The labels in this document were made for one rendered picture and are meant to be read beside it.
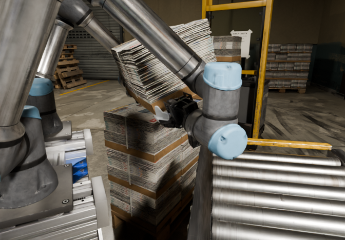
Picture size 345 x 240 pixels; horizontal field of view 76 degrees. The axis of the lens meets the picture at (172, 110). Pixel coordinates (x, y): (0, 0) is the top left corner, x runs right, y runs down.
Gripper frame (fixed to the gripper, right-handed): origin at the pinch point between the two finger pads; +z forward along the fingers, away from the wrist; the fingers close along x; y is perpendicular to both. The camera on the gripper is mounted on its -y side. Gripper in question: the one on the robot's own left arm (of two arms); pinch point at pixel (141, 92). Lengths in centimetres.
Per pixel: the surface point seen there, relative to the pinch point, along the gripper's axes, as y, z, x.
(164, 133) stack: -26.5, -1.4, 2.9
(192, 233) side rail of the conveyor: -13, 69, -15
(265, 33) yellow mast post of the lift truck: -22, -77, 157
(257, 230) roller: -18, 74, -3
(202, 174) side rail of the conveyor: -18, 50, -2
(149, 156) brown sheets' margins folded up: -33.5, 0.2, -9.7
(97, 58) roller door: -39, -807, 57
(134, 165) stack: -39.7, -9.0, -18.2
